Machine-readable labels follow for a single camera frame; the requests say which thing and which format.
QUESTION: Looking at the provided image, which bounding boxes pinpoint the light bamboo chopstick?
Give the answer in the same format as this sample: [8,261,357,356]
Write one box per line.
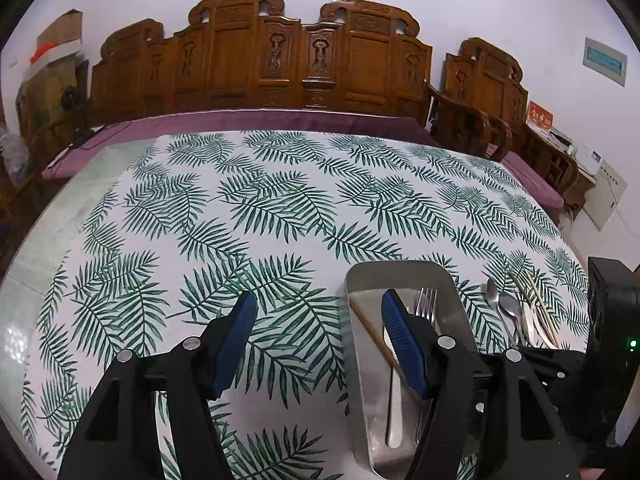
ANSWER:
[525,270,561,349]
[348,299,404,379]

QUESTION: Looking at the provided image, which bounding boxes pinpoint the grey metal rectangular tray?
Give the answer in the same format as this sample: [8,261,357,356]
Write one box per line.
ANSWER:
[341,260,477,479]

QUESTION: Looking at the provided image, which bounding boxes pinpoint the white plastic fork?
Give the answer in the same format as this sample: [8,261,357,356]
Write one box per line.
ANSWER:
[380,324,405,450]

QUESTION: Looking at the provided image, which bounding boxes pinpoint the white plastic spoon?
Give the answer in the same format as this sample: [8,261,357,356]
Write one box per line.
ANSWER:
[523,304,550,348]

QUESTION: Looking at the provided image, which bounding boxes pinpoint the green leaf pattern tablecloth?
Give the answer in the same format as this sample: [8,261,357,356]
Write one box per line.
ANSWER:
[20,130,589,479]

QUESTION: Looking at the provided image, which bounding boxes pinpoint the purple armchair cushion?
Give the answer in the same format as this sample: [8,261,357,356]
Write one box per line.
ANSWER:
[501,151,564,209]

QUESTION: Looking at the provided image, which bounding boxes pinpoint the wooden side table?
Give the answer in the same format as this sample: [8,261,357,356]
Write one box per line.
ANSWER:
[522,125,596,226]

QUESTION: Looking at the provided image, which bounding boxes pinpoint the carved wooden armchair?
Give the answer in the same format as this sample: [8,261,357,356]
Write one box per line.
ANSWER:
[441,37,582,212]

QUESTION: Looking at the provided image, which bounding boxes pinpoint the purple sofa cushion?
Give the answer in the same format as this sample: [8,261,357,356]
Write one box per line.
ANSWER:
[42,108,436,180]

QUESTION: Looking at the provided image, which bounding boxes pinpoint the red greeting card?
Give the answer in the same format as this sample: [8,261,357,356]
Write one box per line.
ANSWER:
[527,101,553,133]

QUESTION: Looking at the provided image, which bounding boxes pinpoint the carved wooden sofa bench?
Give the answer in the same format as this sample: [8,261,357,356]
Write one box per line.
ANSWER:
[29,0,492,162]

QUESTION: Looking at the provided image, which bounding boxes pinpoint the stacked cardboard boxes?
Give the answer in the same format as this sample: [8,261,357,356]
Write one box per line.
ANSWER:
[15,9,87,141]

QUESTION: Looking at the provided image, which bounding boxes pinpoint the grey electrical panel box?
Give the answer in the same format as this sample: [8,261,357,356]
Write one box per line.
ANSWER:
[582,37,628,87]

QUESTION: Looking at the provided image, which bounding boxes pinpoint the black camera unit green light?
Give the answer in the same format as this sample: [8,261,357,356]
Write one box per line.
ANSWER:
[587,257,639,440]

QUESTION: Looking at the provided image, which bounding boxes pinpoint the white wall distribution box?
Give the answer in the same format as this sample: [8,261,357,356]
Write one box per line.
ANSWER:
[584,160,627,231]

